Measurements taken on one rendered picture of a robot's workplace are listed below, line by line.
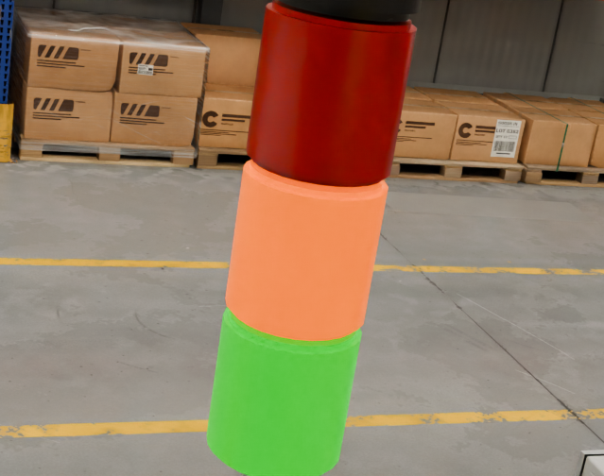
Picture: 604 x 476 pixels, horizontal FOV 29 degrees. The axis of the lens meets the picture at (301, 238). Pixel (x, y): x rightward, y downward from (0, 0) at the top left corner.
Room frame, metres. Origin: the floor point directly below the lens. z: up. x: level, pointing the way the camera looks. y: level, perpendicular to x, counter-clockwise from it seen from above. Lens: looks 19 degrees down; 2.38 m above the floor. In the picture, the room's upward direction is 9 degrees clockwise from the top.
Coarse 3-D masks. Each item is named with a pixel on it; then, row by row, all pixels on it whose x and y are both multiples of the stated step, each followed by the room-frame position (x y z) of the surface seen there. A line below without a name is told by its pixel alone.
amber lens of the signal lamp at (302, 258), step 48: (240, 192) 0.39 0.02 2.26; (288, 192) 0.37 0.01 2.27; (336, 192) 0.37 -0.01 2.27; (384, 192) 0.38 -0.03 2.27; (240, 240) 0.38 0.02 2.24; (288, 240) 0.37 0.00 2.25; (336, 240) 0.37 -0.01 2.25; (240, 288) 0.37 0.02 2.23; (288, 288) 0.37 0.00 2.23; (336, 288) 0.37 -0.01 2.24; (288, 336) 0.37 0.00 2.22; (336, 336) 0.37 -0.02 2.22
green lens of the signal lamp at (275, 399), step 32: (224, 320) 0.38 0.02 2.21; (224, 352) 0.38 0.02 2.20; (256, 352) 0.37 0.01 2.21; (288, 352) 0.37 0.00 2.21; (320, 352) 0.37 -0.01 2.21; (352, 352) 0.38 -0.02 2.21; (224, 384) 0.38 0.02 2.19; (256, 384) 0.37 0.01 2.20; (288, 384) 0.37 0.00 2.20; (320, 384) 0.37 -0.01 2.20; (352, 384) 0.38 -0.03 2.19; (224, 416) 0.37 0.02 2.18; (256, 416) 0.37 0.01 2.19; (288, 416) 0.37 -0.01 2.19; (320, 416) 0.37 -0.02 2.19; (224, 448) 0.37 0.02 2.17; (256, 448) 0.37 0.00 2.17; (288, 448) 0.37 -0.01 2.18; (320, 448) 0.37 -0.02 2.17
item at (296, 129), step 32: (288, 32) 0.37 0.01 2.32; (320, 32) 0.37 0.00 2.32; (352, 32) 0.37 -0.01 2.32; (384, 32) 0.37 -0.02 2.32; (288, 64) 0.37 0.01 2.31; (320, 64) 0.37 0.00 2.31; (352, 64) 0.37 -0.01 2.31; (384, 64) 0.37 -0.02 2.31; (256, 96) 0.38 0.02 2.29; (288, 96) 0.37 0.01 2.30; (320, 96) 0.37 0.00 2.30; (352, 96) 0.37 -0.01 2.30; (384, 96) 0.37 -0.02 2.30; (256, 128) 0.38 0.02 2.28; (288, 128) 0.37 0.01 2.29; (320, 128) 0.37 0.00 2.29; (352, 128) 0.37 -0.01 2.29; (384, 128) 0.37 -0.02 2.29; (256, 160) 0.38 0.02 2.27; (288, 160) 0.37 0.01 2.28; (320, 160) 0.37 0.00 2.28; (352, 160) 0.37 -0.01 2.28; (384, 160) 0.38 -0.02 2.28
